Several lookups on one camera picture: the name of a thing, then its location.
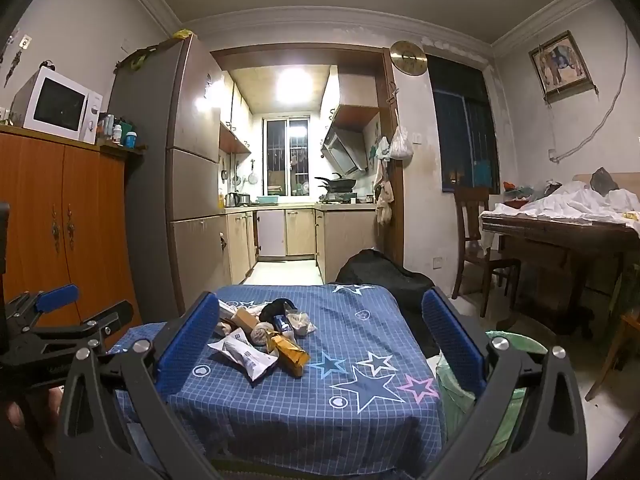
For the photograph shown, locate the white printed wrapper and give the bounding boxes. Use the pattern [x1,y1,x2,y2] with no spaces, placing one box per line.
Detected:
[208,328,278,382]

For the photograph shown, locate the grey fuzzy ball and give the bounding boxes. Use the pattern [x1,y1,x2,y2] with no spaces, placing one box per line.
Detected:
[250,322,276,347]

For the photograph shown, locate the blue snack packet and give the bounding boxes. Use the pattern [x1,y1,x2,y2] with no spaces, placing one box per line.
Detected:
[272,314,295,341]

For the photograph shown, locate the black cloth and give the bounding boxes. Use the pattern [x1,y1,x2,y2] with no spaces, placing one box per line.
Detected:
[258,298,297,323]

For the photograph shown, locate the gold foil snack wrapper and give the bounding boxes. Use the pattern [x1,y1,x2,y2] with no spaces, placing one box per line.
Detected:
[267,332,310,378]

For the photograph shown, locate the green lined trash bin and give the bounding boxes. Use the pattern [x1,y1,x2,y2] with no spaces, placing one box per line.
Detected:
[433,329,551,470]

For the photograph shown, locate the kitchen counter cabinets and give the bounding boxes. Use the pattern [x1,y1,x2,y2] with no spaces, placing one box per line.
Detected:
[220,203,376,284]

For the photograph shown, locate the kitchen range hood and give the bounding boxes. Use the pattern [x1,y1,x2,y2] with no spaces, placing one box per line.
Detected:
[321,127,368,177]

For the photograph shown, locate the person left hand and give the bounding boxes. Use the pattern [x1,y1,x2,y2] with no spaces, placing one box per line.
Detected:
[1,387,64,434]

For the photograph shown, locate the orange wooden cabinet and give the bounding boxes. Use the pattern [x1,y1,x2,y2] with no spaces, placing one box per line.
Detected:
[1,126,137,327]

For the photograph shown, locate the blue star patterned tablecloth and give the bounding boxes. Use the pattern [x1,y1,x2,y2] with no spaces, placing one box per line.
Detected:
[106,283,448,478]

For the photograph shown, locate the dark wooden dining table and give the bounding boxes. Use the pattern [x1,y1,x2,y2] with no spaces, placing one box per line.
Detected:
[480,212,639,335]

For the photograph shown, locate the black cloth covered bundle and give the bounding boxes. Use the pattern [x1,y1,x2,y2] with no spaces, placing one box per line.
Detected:
[334,249,434,312]

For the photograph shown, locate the dark wooden chair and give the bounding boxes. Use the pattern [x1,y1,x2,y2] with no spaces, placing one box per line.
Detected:
[451,186,521,318]

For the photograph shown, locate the small wooden stool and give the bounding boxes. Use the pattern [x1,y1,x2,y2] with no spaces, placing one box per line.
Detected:
[584,309,639,440]

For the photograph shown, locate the white cloth on table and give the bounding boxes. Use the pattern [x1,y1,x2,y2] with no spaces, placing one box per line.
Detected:
[480,181,639,232]

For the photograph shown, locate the black wok on stove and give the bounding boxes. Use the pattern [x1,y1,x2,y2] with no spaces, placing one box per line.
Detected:
[317,177,356,193]

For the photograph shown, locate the white hanging plastic bag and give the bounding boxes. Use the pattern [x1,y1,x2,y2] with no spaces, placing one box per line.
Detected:
[388,125,413,160]

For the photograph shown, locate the white microwave oven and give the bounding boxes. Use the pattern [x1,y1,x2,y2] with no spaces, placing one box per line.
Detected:
[9,66,103,145]

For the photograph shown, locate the silver refrigerator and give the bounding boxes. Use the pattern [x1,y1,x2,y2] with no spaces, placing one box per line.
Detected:
[108,35,222,323]

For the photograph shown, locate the framed elephant picture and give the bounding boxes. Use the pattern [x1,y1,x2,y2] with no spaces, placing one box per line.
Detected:
[529,30,596,102]

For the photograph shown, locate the round gold wall clock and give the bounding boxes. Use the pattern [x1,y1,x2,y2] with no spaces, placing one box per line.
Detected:
[390,40,427,76]

